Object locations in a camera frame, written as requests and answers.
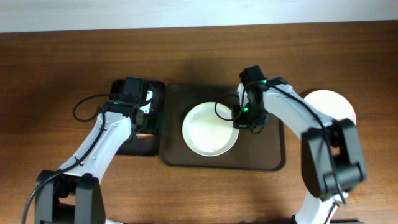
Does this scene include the green orange sponge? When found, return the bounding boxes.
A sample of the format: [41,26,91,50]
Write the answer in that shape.
[136,133,153,138]

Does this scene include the white plate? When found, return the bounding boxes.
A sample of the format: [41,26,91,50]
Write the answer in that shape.
[304,90,357,124]
[182,101,239,157]

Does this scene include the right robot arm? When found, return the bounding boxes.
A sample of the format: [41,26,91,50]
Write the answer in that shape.
[232,65,368,223]

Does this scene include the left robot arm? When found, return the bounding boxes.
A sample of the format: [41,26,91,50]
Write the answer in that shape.
[27,77,165,223]

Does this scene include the small black tray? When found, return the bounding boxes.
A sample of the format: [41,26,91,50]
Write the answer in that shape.
[105,77,165,156]

